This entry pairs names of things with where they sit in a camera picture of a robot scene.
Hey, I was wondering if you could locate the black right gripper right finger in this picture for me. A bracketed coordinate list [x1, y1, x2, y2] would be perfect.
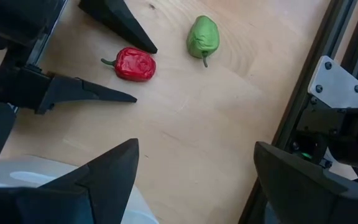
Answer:
[253, 141, 358, 224]

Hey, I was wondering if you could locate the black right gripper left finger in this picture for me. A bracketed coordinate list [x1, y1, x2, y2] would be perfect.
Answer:
[0, 138, 140, 224]

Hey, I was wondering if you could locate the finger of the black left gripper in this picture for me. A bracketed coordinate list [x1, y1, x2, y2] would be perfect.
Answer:
[78, 0, 158, 55]
[35, 77, 138, 114]

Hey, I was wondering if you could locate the small green pepper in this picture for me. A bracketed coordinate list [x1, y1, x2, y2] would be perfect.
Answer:
[186, 15, 221, 68]

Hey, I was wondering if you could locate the small red pepper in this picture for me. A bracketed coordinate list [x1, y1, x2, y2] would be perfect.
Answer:
[100, 47, 157, 83]

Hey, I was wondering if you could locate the white plastic basket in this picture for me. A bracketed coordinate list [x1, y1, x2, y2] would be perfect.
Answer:
[0, 154, 160, 224]

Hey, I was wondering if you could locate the silver metal bracket plate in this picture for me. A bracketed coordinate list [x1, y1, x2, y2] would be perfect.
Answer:
[308, 55, 358, 110]

